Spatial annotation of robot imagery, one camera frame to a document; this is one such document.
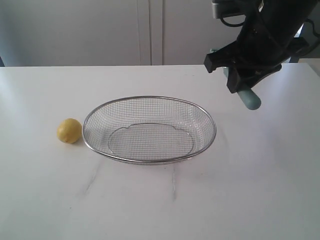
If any white side table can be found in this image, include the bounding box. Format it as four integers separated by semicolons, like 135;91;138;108
298;58;320;75

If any yellow lemon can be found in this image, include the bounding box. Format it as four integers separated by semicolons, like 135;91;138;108
57;118;82;144

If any teal handled peeler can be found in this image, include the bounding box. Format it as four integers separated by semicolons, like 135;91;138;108
210;50;262;110

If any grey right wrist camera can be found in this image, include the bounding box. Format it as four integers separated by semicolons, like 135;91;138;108
211;0;244;19

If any oval wire mesh basket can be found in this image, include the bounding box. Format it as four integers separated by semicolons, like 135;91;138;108
82;95;217;165

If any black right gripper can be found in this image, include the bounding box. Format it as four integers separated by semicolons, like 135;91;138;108
203;0;315;94

